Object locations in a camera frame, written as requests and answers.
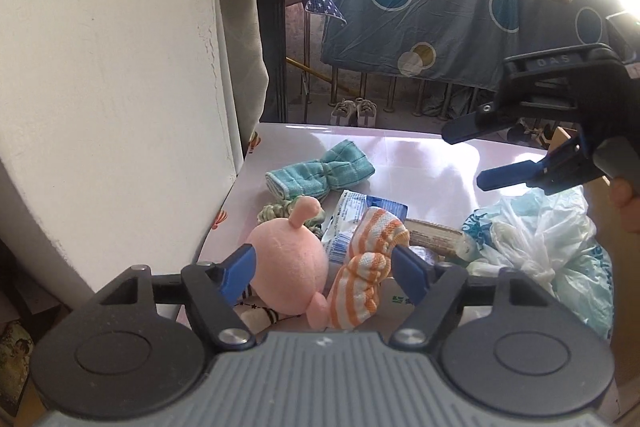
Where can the yellow stick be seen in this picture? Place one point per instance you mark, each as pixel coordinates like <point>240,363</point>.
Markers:
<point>310,69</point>

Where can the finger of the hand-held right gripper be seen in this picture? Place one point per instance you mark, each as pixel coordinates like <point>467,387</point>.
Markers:
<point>465,129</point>
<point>500,177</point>

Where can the blue white tissue pack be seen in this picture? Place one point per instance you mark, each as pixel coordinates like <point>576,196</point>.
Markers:
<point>345,217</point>

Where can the dark grey hanging cloth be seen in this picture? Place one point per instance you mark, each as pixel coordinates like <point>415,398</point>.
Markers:
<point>450,102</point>

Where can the white green plastic bag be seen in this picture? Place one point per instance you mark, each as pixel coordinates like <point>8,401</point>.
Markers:
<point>540,247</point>

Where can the green striped scrunchie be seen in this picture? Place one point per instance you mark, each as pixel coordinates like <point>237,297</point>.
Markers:
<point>272,209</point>

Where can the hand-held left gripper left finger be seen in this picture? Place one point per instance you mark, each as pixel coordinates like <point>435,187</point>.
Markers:
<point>240,272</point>

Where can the pink plush doll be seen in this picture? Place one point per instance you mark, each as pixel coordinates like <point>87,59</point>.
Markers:
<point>285,257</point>

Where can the orange white striped sock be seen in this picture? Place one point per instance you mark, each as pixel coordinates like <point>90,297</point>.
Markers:
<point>360,282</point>

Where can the person's right hand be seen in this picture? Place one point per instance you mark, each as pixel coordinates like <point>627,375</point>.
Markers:
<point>622,197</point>

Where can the brown cardboard box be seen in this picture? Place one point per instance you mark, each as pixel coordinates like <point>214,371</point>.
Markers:
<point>627,267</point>

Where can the metal railing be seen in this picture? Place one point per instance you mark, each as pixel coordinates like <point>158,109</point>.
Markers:
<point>362,92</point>

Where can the navy star print cloth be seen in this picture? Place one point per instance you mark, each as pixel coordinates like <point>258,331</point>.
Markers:
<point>322,4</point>

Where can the teal towel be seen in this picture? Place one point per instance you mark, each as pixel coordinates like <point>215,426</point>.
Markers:
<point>320,169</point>

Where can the beige curtain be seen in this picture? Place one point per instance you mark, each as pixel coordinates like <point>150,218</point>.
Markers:
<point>240,32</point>

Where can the dark door frame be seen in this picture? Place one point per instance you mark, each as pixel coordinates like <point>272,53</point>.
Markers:
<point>272,57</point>

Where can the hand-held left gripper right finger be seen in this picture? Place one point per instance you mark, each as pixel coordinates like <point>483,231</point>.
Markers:
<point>410,274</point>

